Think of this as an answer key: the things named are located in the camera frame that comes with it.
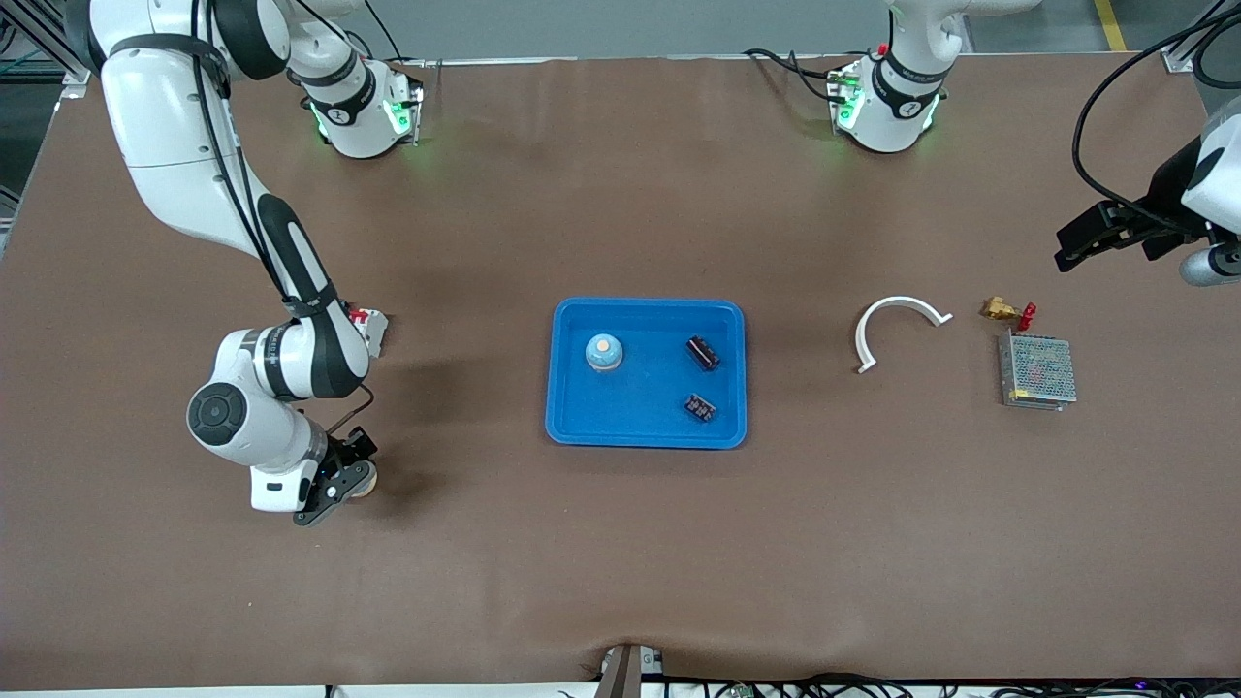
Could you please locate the blue plastic tray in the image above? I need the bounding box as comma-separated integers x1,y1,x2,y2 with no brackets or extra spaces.
545,298,748,450

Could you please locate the white red circuit breaker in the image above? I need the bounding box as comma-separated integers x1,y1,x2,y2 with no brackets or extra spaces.
351,308,390,358

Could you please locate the metal mesh power supply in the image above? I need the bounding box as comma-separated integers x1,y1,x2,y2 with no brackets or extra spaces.
998,329,1078,413

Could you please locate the white curved plastic clip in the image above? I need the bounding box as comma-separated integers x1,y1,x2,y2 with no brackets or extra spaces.
854,296,954,375

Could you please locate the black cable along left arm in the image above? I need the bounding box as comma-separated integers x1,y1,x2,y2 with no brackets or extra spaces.
1071,0,1241,238

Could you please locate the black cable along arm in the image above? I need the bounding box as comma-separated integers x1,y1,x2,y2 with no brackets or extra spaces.
189,0,376,437
1071,0,1241,238

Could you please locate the aluminium frame profile with bracket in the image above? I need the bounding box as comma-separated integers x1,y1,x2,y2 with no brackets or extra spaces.
1159,0,1227,76
0,0,98,98

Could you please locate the black cable loop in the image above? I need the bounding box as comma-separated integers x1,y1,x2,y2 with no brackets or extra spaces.
1191,10,1241,90

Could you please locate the brass valve with red handle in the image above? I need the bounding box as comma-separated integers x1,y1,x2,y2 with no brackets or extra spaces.
980,297,1037,333

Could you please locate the black cable along right arm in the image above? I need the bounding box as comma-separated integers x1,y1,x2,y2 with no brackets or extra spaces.
189,0,376,437

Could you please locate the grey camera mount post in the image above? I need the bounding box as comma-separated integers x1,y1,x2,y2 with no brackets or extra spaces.
593,643,668,698

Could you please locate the black cable at left arm base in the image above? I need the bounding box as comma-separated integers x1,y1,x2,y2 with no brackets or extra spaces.
745,47,844,103

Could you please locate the black cable at arm base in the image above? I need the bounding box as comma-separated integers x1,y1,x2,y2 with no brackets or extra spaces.
364,0,410,63
745,47,844,103

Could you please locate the black cable at right arm base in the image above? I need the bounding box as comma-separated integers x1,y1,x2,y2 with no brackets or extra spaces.
364,0,410,63

